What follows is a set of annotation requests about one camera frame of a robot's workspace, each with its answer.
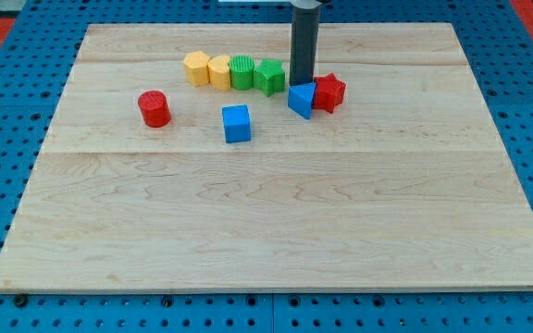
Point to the red cylinder block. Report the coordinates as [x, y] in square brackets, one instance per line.
[154, 108]

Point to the blue cube block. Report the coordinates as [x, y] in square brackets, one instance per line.
[237, 123]

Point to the green cylinder block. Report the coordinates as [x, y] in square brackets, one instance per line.
[241, 68]

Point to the yellow cylinder block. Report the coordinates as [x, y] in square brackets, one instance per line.
[219, 72]

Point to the light wooden board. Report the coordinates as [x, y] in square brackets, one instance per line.
[406, 187]

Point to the yellow hexagon block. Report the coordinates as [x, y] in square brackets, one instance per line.
[196, 68]

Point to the red star block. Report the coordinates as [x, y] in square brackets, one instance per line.
[329, 93]

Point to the green star block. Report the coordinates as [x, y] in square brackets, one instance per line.
[269, 77]

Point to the blue triangle block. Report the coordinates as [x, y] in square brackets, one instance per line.
[300, 99]

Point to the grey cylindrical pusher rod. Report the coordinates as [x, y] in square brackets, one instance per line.
[304, 32]

